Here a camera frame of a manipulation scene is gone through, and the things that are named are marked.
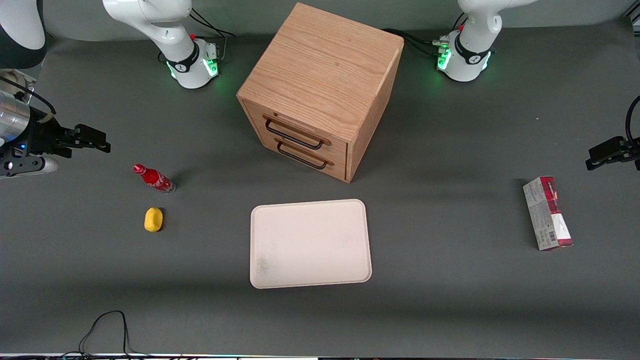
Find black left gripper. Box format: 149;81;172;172
585;136;640;172

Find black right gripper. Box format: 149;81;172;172
22;117;112;157

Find red coke bottle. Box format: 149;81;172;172
132;163;177;195

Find beige rectangular tray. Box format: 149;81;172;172
249;198;373;290

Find grey and red carton box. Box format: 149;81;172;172
522;175;574;252

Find yellow lemon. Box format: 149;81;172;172
144;207;164;233

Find wooden drawer cabinet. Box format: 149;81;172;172
236;2;405;184

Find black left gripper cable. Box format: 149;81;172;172
625;94;640;147

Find black right arm base cables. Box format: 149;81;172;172
189;7;237;62

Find black arm base cables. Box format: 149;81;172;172
189;7;237;62
382;28;451;57

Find black looped cable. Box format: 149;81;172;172
59;310;153;359

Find long black drawer handle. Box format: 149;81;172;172
263;115;332;151

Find short black drawer handle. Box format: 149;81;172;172
274;138;335;170

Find wooden drawer with long handle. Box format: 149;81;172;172
247;102;349;165

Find wooden drawer with short handle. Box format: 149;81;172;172
260;133;349;182

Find black left arm base cables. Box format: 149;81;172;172
382;28;451;57

